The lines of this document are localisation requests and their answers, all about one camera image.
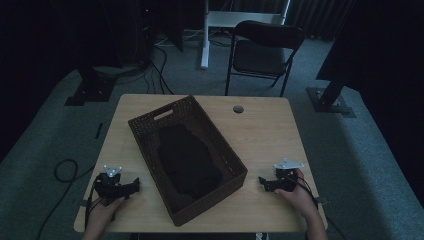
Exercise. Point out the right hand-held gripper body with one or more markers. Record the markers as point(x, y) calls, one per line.
point(286, 176)

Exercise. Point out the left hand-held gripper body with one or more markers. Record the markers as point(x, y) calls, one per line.
point(108, 186)

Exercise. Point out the person's right hand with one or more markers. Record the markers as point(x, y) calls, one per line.
point(300, 196)

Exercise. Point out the person's left hand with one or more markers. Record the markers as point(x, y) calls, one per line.
point(104, 213)

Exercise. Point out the brown wicker basket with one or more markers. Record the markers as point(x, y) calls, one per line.
point(230, 170)

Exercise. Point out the dark cloth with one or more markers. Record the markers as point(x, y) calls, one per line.
point(186, 163)

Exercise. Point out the small black strip on floor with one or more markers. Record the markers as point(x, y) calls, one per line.
point(99, 130)

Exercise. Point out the round grey table grommet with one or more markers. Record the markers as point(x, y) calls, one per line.
point(238, 109)

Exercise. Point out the black folding chair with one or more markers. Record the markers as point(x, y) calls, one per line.
point(260, 56)

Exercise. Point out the dark curtain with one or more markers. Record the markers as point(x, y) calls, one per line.
point(316, 16)

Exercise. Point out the black stand with base plate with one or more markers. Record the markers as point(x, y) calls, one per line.
point(93, 88)
point(330, 96)

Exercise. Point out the white desk frame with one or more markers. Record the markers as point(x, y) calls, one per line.
point(206, 40)

